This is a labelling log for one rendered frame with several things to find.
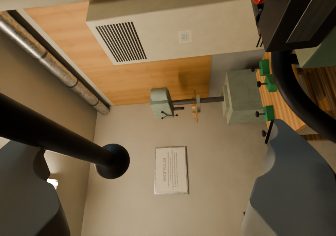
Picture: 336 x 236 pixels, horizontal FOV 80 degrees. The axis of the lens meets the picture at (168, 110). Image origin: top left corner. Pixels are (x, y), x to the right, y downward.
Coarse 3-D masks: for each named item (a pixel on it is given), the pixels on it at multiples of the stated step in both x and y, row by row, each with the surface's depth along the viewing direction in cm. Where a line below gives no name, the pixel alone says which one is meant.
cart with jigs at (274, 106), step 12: (264, 60) 146; (264, 72) 146; (300, 72) 166; (312, 72) 150; (324, 72) 137; (264, 84) 139; (300, 84) 109; (312, 84) 151; (324, 84) 137; (264, 96) 161; (276, 96) 137; (312, 96) 152; (324, 96) 139; (264, 108) 148; (276, 108) 139; (288, 108) 121; (324, 108) 142; (288, 120) 122; (300, 120) 108; (264, 132) 135
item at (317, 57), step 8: (328, 40) 18; (304, 48) 22; (312, 48) 20; (320, 48) 19; (328, 48) 19; (304, 56) 22; (312, 56) 21; (320, 56) 21; (328, 56) 21; (304, 64) 22; (312, 64) 22; (320, 64) 22; (328, 64) 22
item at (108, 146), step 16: (0, 96) 7; (0, 112) 6; (16, 112) 7; (32, 112) 8; (0, 128) 7; (16, 128) 7; (32, 128) 8; (48, 128) 9; (64, 128) 10; (32, 144) 9; (48, 144) 9; (64, 144) 10; (80, 144) 12; (96, 144) 15; (112, 144) 20; (96, 160) 15; (112, 160) 18; (128, 160) 20; (112, 176) 19
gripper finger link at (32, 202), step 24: (24, 144) 9; (0, 168) 8; (24, 168) 8; (48, 168) 10; (0, 192) 7; (24, 192) 7; (48, 192) 7; (0, 216) 6; (24, 216) 6; (48, 216) 6
